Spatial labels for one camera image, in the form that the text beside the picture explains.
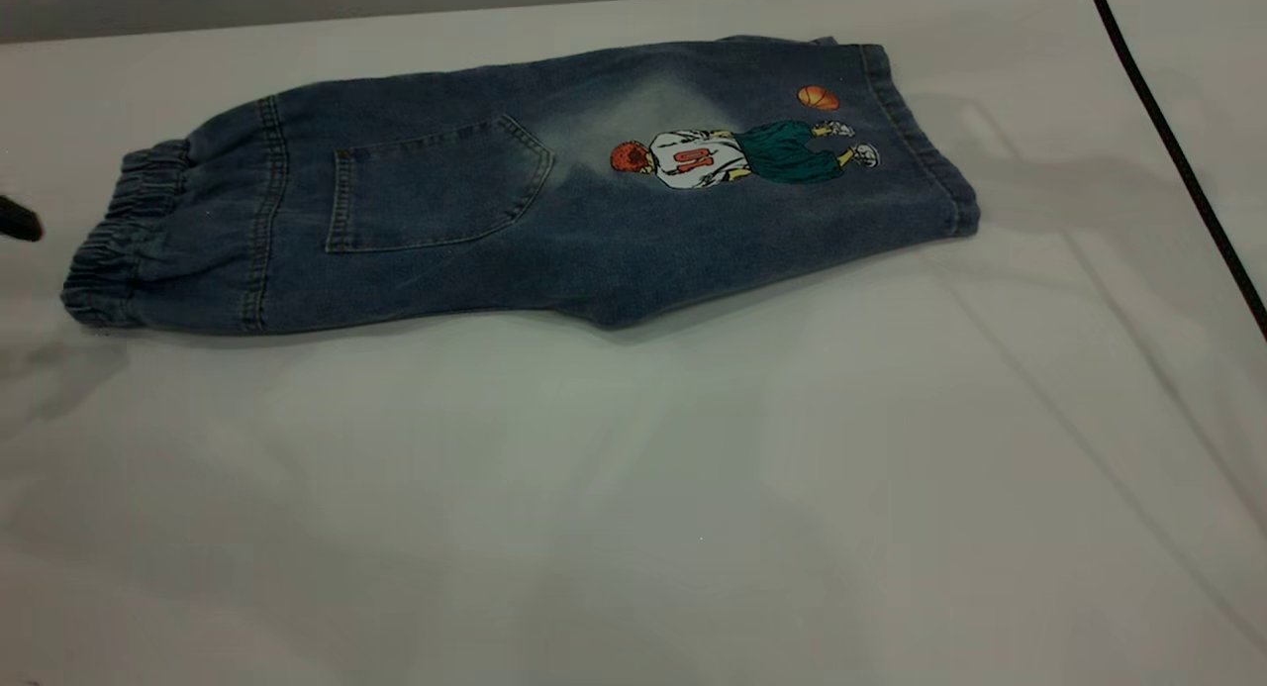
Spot thick black braided cable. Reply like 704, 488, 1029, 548
1082, 0, 1267, 341

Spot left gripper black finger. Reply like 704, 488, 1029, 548
0, 195, 46, 245

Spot blue denim shorts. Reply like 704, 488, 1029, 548
61, 35, 981, 335

